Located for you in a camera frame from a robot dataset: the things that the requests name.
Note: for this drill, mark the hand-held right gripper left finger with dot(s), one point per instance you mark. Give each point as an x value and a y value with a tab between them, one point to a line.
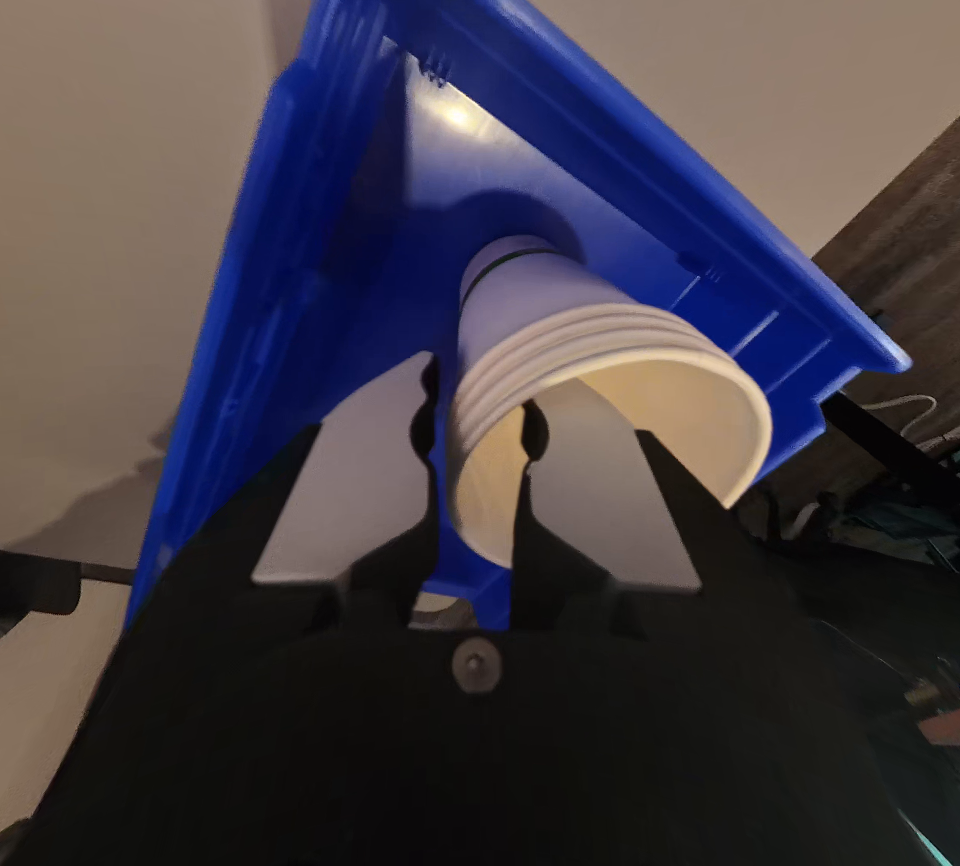
352	491

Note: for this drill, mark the blue plastic bin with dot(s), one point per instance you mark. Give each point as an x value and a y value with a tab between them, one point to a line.
315	244

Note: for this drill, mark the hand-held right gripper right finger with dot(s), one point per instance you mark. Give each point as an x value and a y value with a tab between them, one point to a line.
600	506

